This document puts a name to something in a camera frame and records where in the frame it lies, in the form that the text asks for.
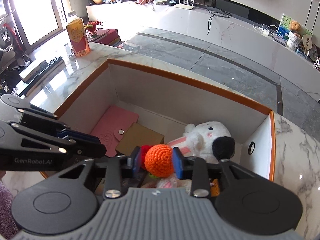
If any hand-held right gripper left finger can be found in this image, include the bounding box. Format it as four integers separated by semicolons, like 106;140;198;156
59;146;141;200

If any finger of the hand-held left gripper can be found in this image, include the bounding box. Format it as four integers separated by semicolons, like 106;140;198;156
11;121;108;159
11;108;101;143

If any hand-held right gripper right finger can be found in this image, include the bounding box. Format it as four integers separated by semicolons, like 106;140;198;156
172;146;261;200

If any orange crochet ball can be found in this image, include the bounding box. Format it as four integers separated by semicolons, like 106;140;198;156
145;144;176;178

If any brown cardboard box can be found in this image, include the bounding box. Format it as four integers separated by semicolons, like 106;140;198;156
115;123;165;157

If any pink snap wallet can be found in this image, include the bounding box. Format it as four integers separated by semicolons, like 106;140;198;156
90;105;139;158

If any white plush toy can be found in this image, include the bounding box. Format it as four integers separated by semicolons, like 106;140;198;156
184;121;236;166

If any orange-rimmed white storage box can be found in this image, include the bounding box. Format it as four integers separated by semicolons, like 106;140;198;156
40;58;277;198

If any red crochet ball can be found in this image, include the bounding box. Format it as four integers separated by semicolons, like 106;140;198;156
139;145;151;168

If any pink striped cloth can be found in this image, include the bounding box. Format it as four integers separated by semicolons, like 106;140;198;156
166;136;193;156

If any pink crochet toy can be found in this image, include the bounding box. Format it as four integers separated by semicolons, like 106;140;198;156
155;175;181;188

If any orange packet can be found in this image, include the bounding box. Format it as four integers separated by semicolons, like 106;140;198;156
211;178;221;197

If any silver flat box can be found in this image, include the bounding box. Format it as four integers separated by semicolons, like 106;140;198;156
19;59;49;82

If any purple fuzzy clothing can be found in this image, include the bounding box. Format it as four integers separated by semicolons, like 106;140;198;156
0;179;19;240

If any black keyboard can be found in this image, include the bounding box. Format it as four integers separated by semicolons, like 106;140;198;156
15;57;66;97

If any clear acrylic holder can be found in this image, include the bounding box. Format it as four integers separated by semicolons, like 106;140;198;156
64;44;77;60

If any orange drink bottle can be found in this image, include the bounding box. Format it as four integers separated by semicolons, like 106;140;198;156
66;10;91;57

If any stack of red boxes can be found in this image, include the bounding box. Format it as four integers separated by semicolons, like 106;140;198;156
88;29;121;47

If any red feather decoration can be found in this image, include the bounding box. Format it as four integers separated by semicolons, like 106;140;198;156
84;19;103;36

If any glass window door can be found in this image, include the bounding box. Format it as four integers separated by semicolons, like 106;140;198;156
0;0;66;53

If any white TV cabinet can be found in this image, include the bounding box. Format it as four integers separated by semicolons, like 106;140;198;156
86;0;320;68

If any white router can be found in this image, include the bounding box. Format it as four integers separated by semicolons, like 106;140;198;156
173;0;196;10

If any white knit pot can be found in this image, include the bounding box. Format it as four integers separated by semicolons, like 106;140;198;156
286;31;302;50

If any blue framed picture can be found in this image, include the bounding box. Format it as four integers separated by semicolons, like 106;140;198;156
277;13;313;46

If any round wooden paddle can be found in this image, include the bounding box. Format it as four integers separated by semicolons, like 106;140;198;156
302;34;315;51

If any brown plush bear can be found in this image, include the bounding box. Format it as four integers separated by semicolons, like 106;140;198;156
289;20;302;35

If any black cable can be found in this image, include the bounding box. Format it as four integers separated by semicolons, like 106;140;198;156
206;4;231;36

